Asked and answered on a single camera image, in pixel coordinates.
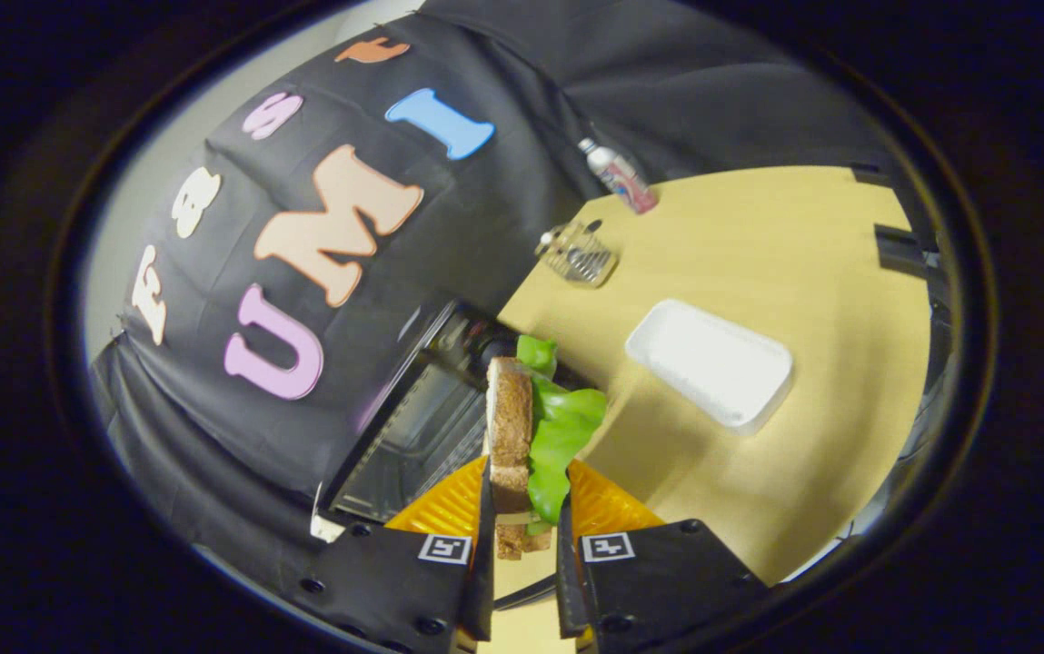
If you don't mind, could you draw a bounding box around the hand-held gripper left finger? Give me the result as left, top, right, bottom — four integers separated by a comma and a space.
294, 457, 497, 654

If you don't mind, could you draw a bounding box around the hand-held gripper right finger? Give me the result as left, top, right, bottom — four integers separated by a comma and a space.
556, 459, 770, 654

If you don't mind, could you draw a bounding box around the lettuce bread sandwich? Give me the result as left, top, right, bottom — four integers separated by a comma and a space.
484, 334, 610, 560

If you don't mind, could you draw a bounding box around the black toaster oven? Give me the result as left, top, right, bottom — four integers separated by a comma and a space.
326, 298, 597, 611

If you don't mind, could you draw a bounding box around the white rectangular tray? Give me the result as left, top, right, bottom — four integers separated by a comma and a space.
624, 299, 795, 433

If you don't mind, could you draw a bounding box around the pink and white bottle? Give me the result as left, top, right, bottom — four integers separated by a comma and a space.
577, 137, 660, 216

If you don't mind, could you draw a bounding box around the clear wire basket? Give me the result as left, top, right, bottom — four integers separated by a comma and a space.
535, 219, 619, 290

